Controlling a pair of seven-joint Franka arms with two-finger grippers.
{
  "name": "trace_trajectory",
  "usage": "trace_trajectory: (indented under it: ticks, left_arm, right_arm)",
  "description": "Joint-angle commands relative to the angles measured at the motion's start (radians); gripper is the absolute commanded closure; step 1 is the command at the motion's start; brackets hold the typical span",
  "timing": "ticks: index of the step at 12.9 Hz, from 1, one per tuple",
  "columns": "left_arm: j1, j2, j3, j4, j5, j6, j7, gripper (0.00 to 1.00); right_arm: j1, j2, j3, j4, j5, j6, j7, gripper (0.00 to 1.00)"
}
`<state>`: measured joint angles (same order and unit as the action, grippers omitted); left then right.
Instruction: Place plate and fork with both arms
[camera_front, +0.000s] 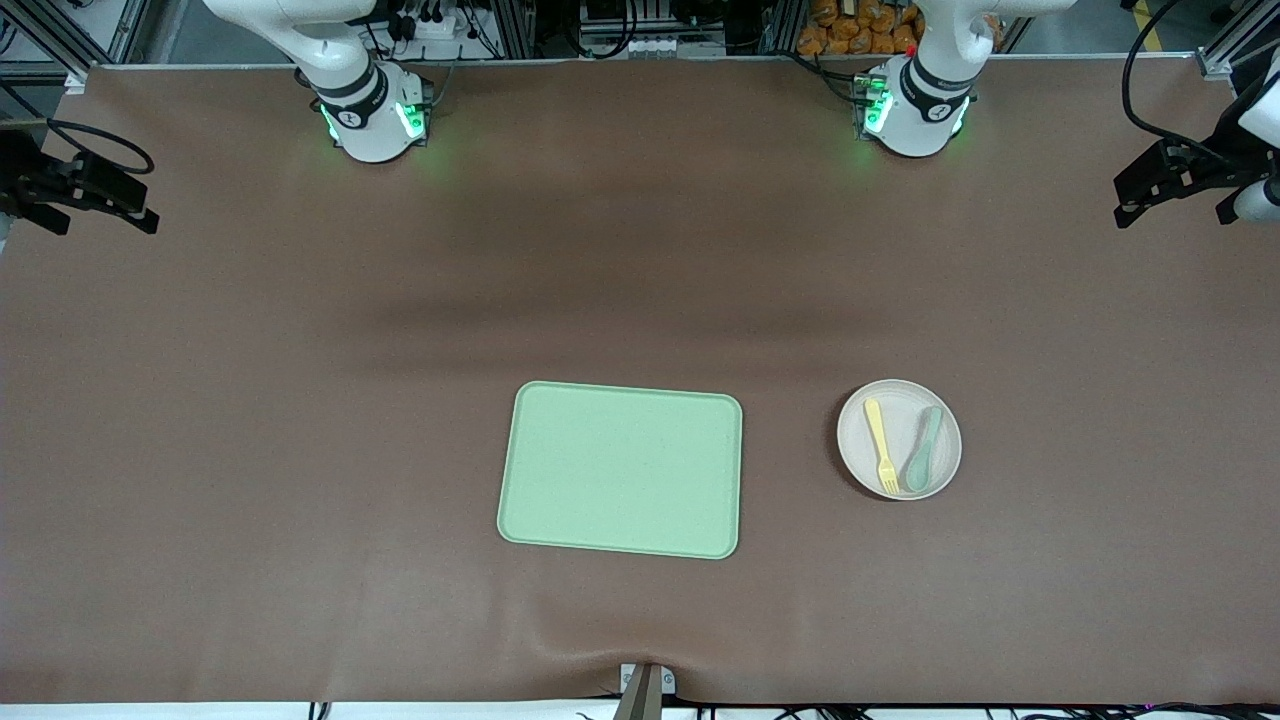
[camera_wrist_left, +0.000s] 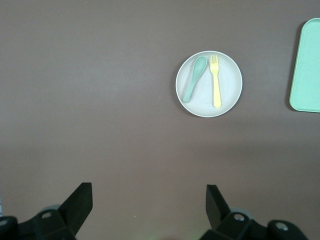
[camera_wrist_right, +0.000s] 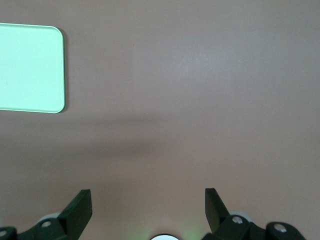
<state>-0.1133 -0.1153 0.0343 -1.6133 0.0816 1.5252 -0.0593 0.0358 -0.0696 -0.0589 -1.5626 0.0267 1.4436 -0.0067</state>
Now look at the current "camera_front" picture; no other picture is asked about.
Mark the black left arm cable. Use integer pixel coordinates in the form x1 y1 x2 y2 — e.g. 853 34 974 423
1121 0 1206 163

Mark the yellow plastic fork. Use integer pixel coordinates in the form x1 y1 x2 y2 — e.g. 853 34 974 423
864 399 900 495

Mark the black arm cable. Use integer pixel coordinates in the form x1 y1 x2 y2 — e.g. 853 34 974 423
1121 0 1206 163
46 119 156 177

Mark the bag of orange buns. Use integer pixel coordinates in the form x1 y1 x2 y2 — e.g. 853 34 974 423
797 0 926 57

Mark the beige round plate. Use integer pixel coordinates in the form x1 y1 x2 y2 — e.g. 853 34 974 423
837 379 963 501

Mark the aluminium frame profile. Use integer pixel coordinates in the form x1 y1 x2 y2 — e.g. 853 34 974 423
1195 0 1280 81
0 0 153 96

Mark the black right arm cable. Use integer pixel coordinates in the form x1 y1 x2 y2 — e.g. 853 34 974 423
46 119 156 177

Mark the pale green plastic spoon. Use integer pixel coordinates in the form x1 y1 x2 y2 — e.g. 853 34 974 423
904 405 944 493

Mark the white power strip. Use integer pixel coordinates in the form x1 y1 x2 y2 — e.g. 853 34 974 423
395 5 467 43

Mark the grey metal table bracket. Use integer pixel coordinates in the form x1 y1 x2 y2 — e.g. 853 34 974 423
612 662 678 720

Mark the light green rectangular tray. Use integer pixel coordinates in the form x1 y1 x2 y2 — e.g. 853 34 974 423
497 381 744 560

